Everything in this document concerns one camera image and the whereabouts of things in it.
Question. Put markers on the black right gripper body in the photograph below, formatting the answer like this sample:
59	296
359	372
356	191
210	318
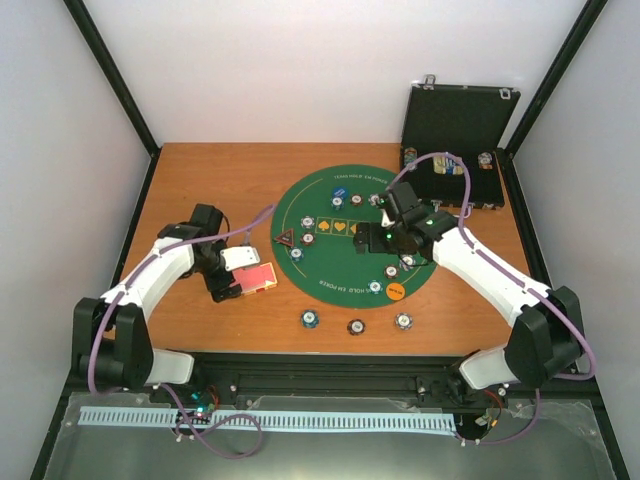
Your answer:
388	244

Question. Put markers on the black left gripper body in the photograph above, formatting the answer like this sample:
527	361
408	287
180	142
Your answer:
213	282

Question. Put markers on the brown chips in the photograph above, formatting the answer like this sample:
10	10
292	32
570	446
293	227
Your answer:
391	271
307	239
356	200

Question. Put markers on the red playing card deck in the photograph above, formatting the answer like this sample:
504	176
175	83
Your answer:
256	279

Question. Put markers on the blue orange chips top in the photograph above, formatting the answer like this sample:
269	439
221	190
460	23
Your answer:
374	200

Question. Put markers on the blue small blind button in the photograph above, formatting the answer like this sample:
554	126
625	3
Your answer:
340	191

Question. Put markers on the blue 50 chips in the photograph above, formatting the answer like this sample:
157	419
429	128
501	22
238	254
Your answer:
296	254

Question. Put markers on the black triangular all-in button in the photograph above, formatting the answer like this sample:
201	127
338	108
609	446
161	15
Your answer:
286	238

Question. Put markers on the brown 100 chip stack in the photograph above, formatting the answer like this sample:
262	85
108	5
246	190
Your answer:
356	327

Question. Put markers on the blue 50 chip stack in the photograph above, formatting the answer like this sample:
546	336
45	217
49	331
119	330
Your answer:
309	319

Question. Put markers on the blue orange 10 chip stack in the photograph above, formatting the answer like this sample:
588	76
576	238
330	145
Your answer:
404	321

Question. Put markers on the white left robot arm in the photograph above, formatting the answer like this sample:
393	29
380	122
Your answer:
111	344

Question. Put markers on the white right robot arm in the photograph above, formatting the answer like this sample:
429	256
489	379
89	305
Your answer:
546	341

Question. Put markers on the orange big blind button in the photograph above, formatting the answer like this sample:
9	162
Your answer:
395	291

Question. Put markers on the card pack in case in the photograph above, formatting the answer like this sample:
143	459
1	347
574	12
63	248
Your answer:
447	166

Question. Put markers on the chip stack in case left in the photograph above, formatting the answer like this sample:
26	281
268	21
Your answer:
410	154

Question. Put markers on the chip stack in case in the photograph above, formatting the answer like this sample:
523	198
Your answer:
410	154
485	160

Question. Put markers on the chip stack in case right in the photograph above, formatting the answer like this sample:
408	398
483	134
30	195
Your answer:
485	160

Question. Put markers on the black poker case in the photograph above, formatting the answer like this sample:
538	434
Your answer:
458	121

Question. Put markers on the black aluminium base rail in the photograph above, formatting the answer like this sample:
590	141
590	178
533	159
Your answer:
235	379

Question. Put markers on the light blue cable duct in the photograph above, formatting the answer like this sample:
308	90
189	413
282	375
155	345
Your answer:
272	421

